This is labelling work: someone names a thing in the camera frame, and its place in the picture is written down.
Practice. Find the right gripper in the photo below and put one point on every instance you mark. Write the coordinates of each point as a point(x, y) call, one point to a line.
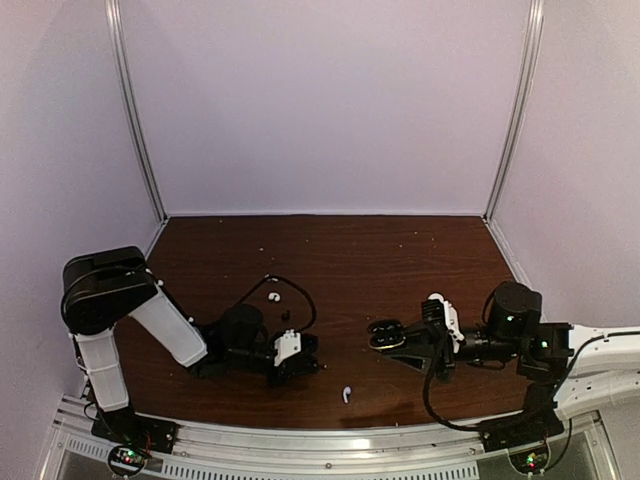
point(430, 329)

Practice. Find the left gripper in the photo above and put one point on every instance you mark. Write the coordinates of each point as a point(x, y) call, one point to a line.
point(293, 366)

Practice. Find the black charging case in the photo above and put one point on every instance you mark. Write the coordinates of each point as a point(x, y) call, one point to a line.
point(386, 334)

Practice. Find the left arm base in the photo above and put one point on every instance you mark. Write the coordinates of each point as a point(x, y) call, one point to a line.
point(136, 448)

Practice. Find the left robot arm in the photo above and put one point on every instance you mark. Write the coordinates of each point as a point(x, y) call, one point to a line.
point(103, 288)

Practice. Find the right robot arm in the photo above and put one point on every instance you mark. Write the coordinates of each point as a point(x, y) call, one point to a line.
point(571, 368)

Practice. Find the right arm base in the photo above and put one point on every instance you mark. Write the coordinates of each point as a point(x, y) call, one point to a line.
point(527, 444)

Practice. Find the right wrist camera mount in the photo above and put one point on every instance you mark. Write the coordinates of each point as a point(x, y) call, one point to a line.
point(441, 319)

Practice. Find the front aluminium rail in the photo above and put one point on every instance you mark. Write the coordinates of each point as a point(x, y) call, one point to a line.
point(425, 452)

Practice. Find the right aluminium frame post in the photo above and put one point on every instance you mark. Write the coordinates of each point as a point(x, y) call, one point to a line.
point(529, 59)

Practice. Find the aluminium frame post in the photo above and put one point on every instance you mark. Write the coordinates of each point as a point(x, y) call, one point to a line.
point(132, 116)
point(529, 59)

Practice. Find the left aluminium frame post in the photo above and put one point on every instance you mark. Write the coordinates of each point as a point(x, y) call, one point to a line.
point(132, 116)

